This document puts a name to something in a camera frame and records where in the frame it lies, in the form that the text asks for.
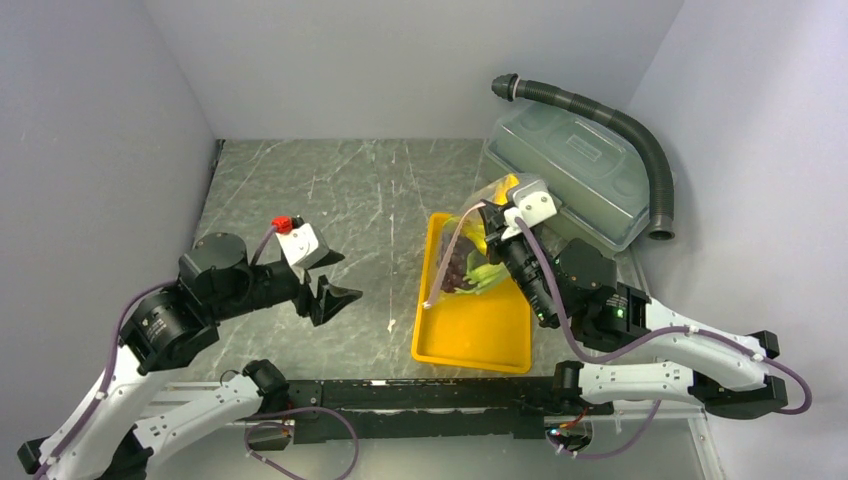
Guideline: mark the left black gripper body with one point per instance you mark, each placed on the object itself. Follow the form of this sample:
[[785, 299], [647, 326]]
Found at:
[[272, 285]]

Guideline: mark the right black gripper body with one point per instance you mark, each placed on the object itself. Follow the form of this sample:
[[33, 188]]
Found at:
[[514, 252]]

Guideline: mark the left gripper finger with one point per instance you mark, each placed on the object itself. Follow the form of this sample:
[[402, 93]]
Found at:
[[330, 258], [328, 300]]

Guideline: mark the celery stalk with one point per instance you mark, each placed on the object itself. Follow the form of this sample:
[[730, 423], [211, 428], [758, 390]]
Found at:
[[482, 279]]

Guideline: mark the clear pink zip top bag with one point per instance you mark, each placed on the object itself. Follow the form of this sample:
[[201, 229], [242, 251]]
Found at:
[[483, 245]]

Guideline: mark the dark red grapes bunch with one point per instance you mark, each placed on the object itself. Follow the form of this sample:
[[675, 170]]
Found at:
[[464, 256]]

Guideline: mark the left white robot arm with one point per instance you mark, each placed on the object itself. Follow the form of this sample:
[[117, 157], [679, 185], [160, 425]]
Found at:
[[159, 334]]

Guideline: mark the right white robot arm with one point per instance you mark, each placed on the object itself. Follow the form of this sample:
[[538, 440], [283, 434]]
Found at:
[[629, 346]]

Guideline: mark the yellow plastic tray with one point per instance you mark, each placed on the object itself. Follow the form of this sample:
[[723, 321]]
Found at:
[[491, 331]]

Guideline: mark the clear lidded storage box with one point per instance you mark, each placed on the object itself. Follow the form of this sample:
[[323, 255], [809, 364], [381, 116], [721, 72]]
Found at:
[[597, 179]]

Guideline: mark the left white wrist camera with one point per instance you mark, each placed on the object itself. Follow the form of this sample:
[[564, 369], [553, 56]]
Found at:
[[301, 244]]

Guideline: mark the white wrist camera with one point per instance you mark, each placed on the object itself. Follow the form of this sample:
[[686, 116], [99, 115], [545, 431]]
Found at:
[[534, 205], [301, 244]]

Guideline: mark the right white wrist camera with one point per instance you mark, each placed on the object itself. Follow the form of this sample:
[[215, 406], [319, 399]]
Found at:
[[534, 205]]

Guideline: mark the aluminium frame rail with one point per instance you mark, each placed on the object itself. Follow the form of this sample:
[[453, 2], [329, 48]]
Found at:
[[192, 397]]

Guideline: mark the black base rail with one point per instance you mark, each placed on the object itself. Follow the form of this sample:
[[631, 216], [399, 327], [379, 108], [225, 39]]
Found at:
[[519, 407]]

